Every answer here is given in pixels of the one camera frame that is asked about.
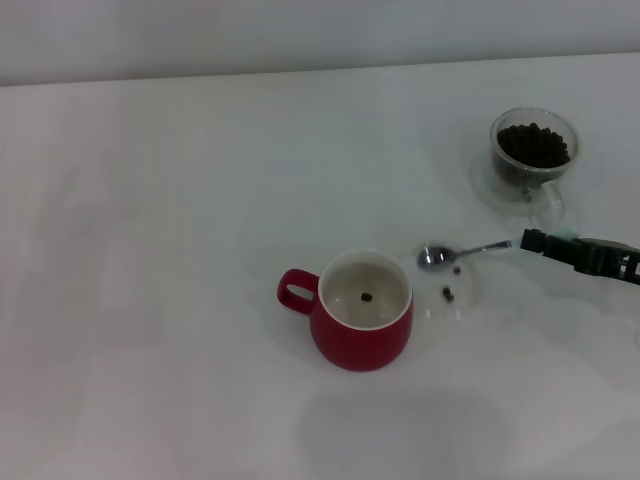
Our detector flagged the red ceramic mug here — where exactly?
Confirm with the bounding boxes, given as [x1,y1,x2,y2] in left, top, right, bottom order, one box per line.
[277,248,415,373]

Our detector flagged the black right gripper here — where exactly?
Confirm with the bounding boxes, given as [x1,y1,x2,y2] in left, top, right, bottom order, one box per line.
[519,228,640,287]

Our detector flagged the brown coffee beans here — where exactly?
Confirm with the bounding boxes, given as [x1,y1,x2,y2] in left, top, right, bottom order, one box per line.
[494,121,572,186]

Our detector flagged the clear glass saucer with crumbs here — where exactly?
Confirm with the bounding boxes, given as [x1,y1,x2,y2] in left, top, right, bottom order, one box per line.
[468,147,576,217]

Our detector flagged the metal spoon with blue handle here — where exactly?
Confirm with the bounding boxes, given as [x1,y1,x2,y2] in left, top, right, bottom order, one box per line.
[416,226,580,274]

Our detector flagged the clear glass cup with handle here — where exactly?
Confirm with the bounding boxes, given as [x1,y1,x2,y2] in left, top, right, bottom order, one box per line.
[489,106,581,231]

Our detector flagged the empty clear glass saucer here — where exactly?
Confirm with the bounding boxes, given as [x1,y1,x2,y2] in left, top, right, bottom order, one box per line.
[407,252,489,335]

